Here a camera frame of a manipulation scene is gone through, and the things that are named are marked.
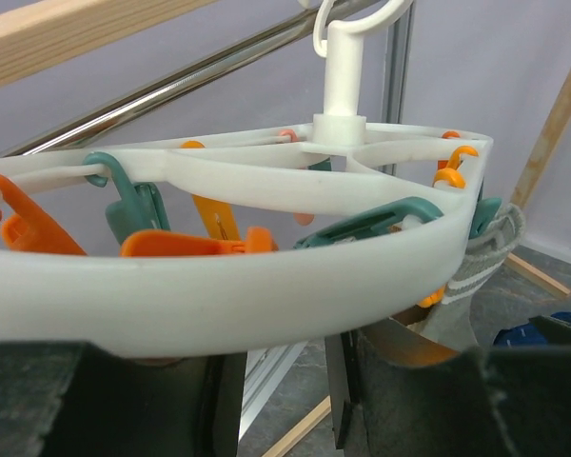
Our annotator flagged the wooden drying rack frame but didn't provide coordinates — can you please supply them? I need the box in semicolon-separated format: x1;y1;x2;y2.
0;0;571;457

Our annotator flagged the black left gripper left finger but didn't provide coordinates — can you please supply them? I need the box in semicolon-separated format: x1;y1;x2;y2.
0;342;246;456

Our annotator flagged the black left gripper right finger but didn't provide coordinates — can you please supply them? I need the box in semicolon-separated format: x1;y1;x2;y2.
325;319;571;456

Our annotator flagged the blue plaid shirt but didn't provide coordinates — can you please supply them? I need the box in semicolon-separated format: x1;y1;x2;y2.
493;311;571;348

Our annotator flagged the chrome hanging rod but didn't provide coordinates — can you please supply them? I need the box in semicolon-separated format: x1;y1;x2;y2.
0;1;324;157

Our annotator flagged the orange clothes peg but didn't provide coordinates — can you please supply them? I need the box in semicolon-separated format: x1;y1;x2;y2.
120;227;278;257

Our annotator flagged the white round sock hanger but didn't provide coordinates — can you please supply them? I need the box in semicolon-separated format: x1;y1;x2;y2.
0;1;493;359

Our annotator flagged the teal clothes peg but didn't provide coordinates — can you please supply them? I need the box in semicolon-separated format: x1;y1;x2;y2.
294;196;443;249

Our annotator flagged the grey white striped sock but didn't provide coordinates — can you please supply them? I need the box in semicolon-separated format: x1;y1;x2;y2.
413;203;525;351

